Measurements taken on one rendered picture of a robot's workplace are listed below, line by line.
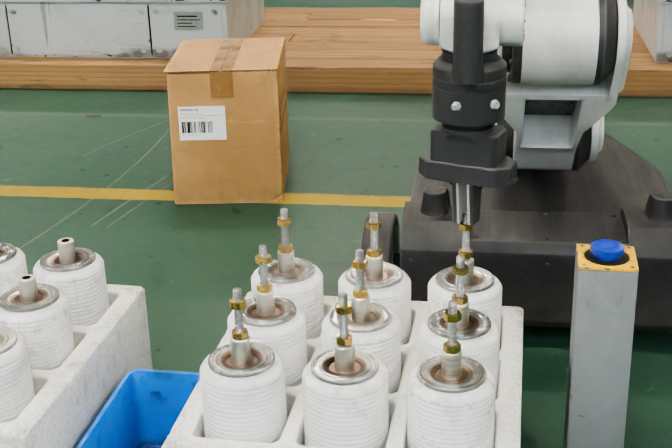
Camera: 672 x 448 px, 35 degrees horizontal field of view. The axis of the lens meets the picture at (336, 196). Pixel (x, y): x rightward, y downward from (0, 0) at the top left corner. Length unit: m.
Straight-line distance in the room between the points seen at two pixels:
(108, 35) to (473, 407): 2.39
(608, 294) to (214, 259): 0.97
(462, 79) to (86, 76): 2.22
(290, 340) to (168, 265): 0.81
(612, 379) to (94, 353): 0.66
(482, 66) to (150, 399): 0.64
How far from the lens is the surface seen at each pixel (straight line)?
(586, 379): 1.37
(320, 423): 1.19
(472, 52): 1.22
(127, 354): 1.54
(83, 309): 1.50
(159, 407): 1.51
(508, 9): 1.25
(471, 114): 1.27
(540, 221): 1.75
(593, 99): 1.63
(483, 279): 1.40
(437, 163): 1.32
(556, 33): 1.52
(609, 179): 2.01
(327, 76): 3.15
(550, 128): 1.81
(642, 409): 1.63
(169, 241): 2.18
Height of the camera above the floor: 0.86
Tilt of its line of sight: 21 degrees down
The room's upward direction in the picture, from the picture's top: 2 degrees counter-clockwise
